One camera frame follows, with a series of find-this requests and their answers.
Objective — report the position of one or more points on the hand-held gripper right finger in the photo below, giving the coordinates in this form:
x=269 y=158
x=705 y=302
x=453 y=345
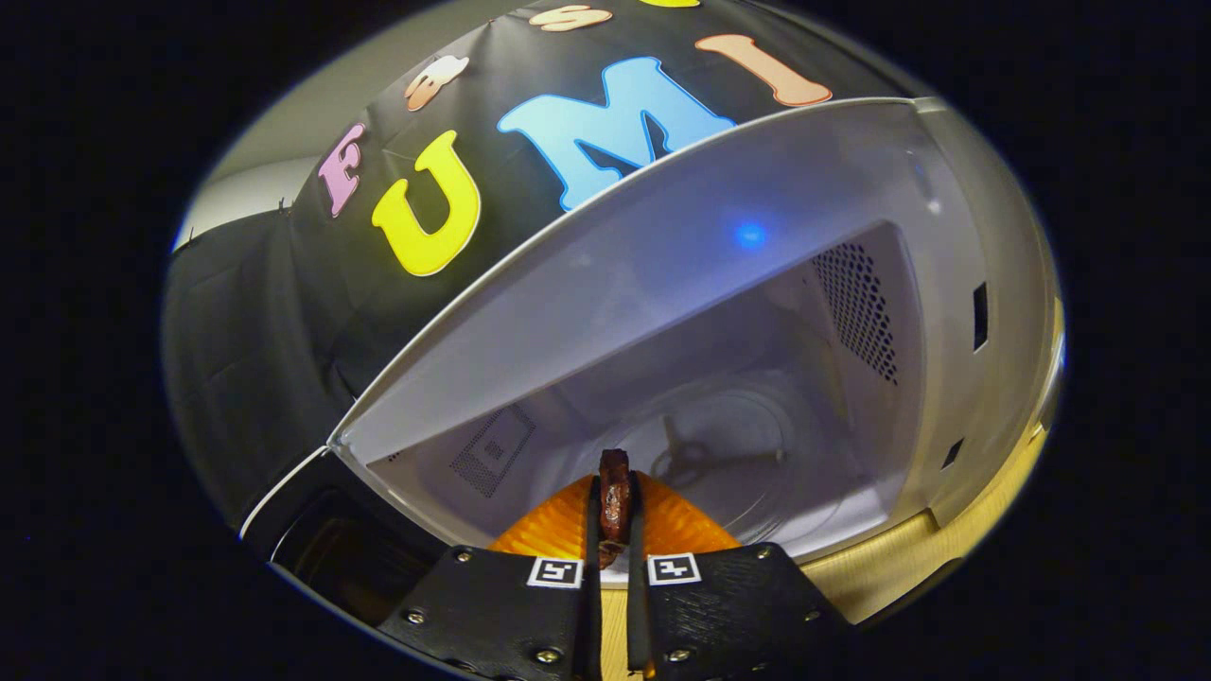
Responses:
x=728 y=605

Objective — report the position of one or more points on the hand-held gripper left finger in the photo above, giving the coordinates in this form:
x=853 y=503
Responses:
x=501 y=605

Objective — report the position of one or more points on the brown meat piece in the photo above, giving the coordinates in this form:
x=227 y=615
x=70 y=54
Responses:
x=615 y=501

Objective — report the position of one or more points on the white toaster oven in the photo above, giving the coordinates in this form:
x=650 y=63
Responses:
x=662 y=265

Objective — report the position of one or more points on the glass turntable plate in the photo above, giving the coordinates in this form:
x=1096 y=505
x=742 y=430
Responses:
x=757 y=463

